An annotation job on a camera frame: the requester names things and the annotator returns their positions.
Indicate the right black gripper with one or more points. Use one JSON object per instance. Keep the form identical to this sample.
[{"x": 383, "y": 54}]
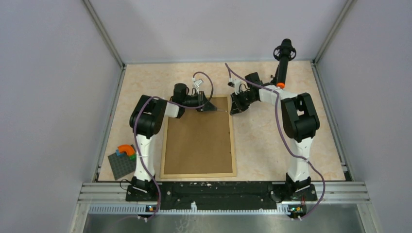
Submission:
[{"x": 236, "y": 108}]

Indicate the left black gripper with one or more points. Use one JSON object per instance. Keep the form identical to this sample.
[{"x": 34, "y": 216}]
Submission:
[{"x": 202, "y": 99}]

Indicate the wooden picture frame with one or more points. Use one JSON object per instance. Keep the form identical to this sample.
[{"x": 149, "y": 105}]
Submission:
[{"x": 199, "y": 144}]

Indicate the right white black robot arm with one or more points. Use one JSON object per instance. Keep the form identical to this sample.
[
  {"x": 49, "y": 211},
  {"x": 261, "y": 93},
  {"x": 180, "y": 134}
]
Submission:
[{"x": 299, "y": 121}]

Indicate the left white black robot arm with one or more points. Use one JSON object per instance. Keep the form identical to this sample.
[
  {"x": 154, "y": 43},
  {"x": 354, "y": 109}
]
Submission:
[{"x": 146, "y": 121}]

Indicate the black mini tripod stand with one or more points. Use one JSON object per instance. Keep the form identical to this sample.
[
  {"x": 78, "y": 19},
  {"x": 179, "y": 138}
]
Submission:
[{"x": 281, "y": 54}]

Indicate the black microphone orange tip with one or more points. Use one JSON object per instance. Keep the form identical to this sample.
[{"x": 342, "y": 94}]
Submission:
[{"x": 287, "y": 42}]

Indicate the orange curved toy block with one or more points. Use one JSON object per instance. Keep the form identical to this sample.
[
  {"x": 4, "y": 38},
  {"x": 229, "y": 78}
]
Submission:
[{"x": 128, "y": 150}]

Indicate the green lego brick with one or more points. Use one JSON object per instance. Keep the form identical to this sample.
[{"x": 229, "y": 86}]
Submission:
[{"x": 133, "y": 157}]

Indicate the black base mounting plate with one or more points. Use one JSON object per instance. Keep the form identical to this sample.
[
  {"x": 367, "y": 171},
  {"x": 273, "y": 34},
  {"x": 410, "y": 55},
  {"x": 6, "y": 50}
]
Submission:
[{"x": 219, "y": 196}]

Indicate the blue lego brick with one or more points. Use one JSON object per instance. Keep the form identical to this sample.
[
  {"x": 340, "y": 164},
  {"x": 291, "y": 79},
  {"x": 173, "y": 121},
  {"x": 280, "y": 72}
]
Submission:
[{"x": 119, "y": 154}]

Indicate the grey lego baseplate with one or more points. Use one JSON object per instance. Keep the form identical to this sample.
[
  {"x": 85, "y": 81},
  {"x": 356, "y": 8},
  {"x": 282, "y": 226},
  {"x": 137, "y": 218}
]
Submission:
[{"x": 121, "y": 166}]

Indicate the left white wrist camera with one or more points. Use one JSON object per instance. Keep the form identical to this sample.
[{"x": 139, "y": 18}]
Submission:
[{"x": 196, "y": 83}]

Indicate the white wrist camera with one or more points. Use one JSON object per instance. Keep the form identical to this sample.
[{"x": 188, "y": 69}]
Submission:
[
  {"x": 196, "y": 83},
  {"x": 236, "y": 84}
]

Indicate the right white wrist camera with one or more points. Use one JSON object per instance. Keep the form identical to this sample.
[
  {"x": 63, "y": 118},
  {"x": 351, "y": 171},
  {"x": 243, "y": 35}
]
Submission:
[{"x": 236, "y": 84}]

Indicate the aluminium front rail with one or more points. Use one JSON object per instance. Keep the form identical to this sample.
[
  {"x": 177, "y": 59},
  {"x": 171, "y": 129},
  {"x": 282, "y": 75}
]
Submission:
[{"x": 109, "y": 198}]

